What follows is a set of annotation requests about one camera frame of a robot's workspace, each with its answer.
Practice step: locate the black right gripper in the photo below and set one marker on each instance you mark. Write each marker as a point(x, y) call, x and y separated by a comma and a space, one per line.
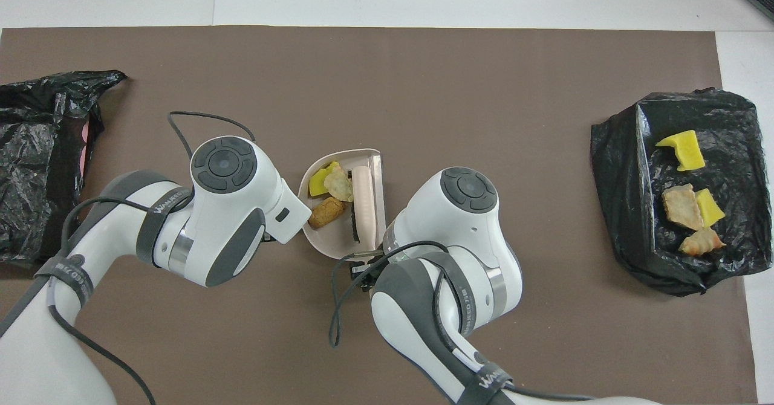
point(364, 274)

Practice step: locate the beige plastic dustpan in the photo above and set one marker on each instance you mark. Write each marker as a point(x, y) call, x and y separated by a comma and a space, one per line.
point(329, 239)

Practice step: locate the brown nugget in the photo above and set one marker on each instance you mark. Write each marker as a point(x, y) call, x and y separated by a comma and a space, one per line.
point(326, 213)

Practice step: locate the beige hand brush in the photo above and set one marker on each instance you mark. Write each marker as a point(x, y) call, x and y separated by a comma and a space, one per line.
point(364, 199)

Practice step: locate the pale round cracker piece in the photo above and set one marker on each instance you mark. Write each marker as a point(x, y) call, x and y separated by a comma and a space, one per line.
point(337, 184)

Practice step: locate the pale square bread piece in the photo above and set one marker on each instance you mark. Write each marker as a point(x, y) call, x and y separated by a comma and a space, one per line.
point(682, 207)

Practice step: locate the small croissant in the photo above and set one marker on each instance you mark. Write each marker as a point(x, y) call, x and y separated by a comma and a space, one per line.
point(701, 243)

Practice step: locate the notched yellow sponge piece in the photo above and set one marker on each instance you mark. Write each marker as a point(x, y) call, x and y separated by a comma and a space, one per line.
point(686, 151)

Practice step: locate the yellow sponge wedge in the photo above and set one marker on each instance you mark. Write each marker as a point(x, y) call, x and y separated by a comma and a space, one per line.
point(710, 208)

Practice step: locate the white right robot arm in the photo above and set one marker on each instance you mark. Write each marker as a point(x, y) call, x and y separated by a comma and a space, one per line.
point(459, 223)

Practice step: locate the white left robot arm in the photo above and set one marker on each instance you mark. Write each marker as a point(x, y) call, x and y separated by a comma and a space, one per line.
point(224, 211)

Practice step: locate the pink bin in black bag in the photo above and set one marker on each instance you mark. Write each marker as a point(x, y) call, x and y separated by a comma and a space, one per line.
point(36, 163)

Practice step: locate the brown paper table mat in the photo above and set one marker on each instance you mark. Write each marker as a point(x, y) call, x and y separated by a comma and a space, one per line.
point(484, 90)

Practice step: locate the flat tray in black bag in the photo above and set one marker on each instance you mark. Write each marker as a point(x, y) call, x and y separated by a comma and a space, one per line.
point(623, 151)

